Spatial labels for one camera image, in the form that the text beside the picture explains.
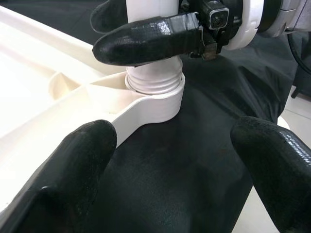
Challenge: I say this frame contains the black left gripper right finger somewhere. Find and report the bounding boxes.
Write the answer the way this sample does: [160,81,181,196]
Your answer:
[230,116,311,233]

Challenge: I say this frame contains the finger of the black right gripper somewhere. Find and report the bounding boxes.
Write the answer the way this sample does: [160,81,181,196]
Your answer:
[89,0,129,34]
[92,12,204,67]

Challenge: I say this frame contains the white round floor stand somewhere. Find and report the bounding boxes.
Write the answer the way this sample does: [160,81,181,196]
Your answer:
[276,116,293,133]

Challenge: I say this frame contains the white plastic table top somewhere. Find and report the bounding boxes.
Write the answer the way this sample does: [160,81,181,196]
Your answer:
[0,4,186,215]

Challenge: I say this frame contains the white plastic table leg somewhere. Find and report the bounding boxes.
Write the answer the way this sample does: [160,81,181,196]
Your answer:
[124,0,183,96]

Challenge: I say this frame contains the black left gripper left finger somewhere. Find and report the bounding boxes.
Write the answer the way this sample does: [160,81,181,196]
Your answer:
[0,119,118,233]

